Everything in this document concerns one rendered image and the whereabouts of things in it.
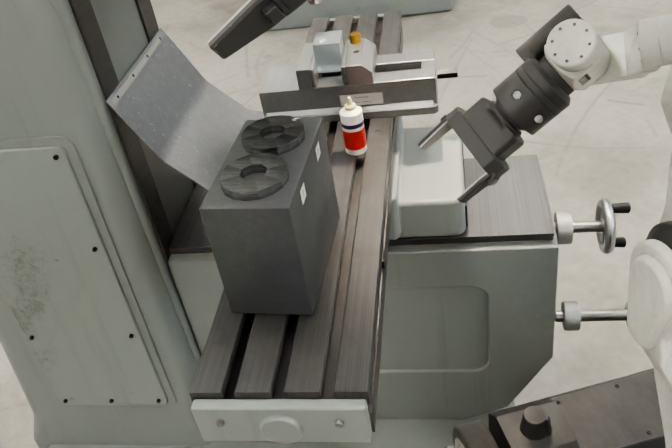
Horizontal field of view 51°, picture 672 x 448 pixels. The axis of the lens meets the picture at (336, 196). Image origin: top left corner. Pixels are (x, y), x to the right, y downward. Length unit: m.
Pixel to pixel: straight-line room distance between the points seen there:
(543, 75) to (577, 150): 2.01
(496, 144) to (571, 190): 1.76
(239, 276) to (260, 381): 0.14
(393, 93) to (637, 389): 0.69
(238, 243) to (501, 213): 0.67
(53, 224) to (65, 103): 0.27
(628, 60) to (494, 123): 0.20
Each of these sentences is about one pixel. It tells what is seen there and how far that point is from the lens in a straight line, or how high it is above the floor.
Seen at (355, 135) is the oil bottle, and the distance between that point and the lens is 1.26.
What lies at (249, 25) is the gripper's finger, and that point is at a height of 1.44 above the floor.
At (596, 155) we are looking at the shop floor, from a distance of 2.99.
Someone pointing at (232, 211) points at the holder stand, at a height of 1.13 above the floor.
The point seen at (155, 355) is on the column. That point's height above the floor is 0.51.
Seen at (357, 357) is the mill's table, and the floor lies 0.95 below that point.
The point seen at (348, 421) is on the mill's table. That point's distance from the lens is 0.91.
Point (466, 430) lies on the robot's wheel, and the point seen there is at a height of 0.59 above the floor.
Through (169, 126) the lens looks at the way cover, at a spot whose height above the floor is 1.00.
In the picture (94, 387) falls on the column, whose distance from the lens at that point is 1.79.
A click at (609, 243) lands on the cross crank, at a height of 0.65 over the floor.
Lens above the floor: 1.64
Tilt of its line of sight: 36 degrees down
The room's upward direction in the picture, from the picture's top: 10 degrees counter-clockwise
